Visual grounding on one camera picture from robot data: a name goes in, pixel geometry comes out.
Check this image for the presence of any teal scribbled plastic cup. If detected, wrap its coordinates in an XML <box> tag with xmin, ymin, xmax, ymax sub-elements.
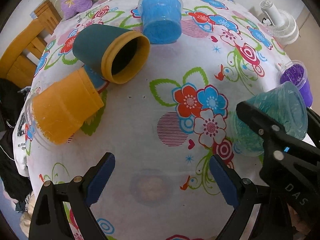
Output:
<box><xmin>231</xmin><ymin>81</ymin><xmax>308</xmax><ymax>157</ymax></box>

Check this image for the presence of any dark clothes pile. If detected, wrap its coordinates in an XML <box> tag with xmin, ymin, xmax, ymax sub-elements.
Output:
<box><xmin>1</xmin><ymin>79</ymin><xmax>32</xmax><ymax>213</ymax></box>

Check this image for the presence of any dark teal yellow-rimmed cup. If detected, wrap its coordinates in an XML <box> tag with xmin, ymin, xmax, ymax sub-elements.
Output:
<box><xmin>73</xmin><ymin>24</ymin><xmax>150</xmax><ymax>85</ymax></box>

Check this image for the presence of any wooden chair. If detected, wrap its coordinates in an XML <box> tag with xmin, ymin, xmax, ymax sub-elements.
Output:
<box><xmin>1</xmin><ymin>0</ymin><xmax>61</xmax><ymax>88</ymax></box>

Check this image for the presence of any purple plastic cup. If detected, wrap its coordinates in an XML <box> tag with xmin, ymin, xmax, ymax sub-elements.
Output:
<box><xmin>276</xmin><ymin>60</ymin><xmax>313</xmax><ymax>107</ymax></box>

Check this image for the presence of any floral tablecloth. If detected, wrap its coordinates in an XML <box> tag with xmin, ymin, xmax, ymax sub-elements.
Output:
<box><xmin>13</xmin><ymin>0</ymin><xmax>290</xmax><ymax>239</ymax></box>

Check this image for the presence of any white floor fan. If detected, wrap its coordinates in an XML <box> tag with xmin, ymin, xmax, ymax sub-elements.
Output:
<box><xmin>260</xmin><ymin>0</ymin><xmax>299</xmax><ymax>46</ymax></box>

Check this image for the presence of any light blue plastic cup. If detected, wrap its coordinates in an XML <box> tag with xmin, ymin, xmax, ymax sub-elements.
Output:
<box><xmin>137</xmin><ymin>0</ymin><xmax>183</xmax><ymax>44</ymax></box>

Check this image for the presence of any orange plastic cup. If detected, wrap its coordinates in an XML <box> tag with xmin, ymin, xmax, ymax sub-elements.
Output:
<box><xmin>24</xmin><ymin>67</ymin><xmax>104</xmax><ymax>148</ymax></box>

